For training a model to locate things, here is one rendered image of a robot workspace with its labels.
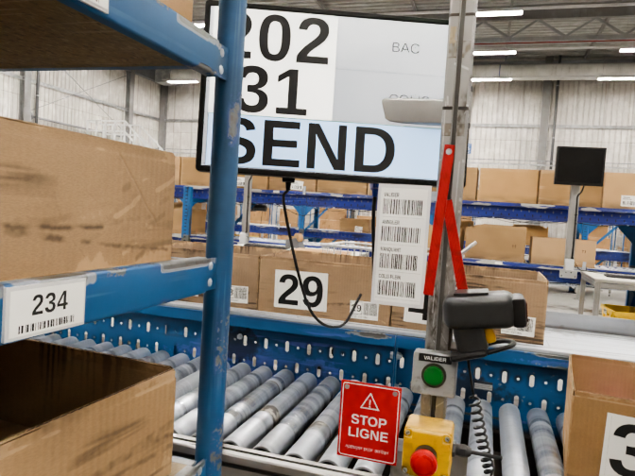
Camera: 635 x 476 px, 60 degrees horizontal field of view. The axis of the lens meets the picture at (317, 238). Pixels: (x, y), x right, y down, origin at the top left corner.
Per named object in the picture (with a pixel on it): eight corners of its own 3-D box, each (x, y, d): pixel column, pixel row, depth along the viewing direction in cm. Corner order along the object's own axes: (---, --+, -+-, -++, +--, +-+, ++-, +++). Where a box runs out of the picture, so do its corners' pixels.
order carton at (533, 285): (389, 329, 151) (393, 267, 151) (404, 312, 180) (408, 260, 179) (544, 348, 140) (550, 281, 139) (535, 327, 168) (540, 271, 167)
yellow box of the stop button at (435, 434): (398, 478, 83) (402, 431, 82) (406, 455, 91) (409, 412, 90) (501, 499, 78) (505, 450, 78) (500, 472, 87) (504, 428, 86)
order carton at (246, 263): (141, 298, 174) (144, 245, 173) (189, 287, 202) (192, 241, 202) (256, 313, 163) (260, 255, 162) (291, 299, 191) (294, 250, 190)
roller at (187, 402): (130, 452, 110) (121, 429, 110) (242, 380, 160) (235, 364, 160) (150, 445, 109) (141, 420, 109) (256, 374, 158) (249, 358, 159)
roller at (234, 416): (201, 433, 105) (210, 459, 105) (293, 365, 155) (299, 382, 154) (180, 439, 107) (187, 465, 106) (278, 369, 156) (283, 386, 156)
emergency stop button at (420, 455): (407, 477, 80) (409, 450, 80) (411, 464, 84) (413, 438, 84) (436, 483, 79) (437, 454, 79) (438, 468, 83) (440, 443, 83)
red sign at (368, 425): (336, 454, 93) (341, 380, 92) (337, 452, 94) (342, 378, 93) (433, 473, 88) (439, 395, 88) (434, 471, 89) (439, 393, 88)
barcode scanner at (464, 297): (531, 365, 79) (526, 291, 79) (445, 365, 82) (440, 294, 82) (528, 354, 85) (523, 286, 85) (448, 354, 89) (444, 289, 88)
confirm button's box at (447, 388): (409, 394, 87) (413, 350, 87) (412, 388, 90) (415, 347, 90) (454, 400, 85) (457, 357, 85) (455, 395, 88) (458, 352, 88)
